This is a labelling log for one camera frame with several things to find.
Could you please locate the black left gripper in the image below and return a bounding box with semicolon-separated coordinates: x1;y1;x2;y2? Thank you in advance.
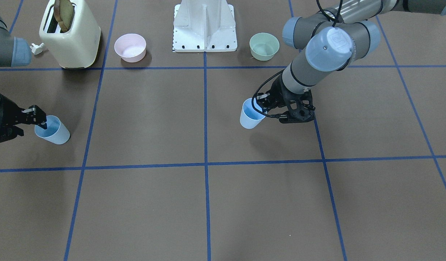
251;76;315;124

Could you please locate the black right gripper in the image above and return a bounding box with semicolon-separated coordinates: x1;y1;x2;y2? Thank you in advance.
0;94;48;143

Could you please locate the light blue cup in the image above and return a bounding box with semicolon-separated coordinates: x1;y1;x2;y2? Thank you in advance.
34;115;71;144
240;98;266;129

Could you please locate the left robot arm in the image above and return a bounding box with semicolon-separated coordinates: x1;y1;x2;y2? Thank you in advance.
242;0;446;124

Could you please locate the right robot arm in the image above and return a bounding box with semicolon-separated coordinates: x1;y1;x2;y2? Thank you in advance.
0;16;47;143

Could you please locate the green bowl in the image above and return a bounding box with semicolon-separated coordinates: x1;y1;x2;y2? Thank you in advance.
249;32;280;61

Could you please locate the white power plug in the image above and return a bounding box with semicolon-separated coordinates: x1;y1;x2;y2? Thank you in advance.
30;43;45;55

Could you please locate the cream toaster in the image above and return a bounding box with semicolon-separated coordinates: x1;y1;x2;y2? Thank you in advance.
39;0;101;69

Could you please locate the bread slice in toaster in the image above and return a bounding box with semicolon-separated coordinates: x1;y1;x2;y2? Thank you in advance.
54;0;74;33

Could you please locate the pink bowl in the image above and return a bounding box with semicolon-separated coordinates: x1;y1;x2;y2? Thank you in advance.
114;33;147;63

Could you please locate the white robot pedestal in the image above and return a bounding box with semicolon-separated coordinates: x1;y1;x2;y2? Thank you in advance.
172;0;238;53

